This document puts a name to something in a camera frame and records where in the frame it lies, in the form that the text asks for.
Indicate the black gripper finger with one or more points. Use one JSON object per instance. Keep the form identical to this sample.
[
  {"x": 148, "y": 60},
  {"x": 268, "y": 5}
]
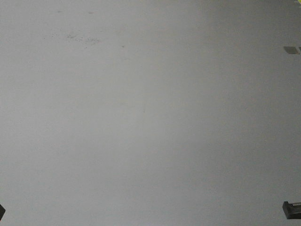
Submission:
[
  {"x": 292, "y": 210},
  {"x": 2, "y": 211}
]

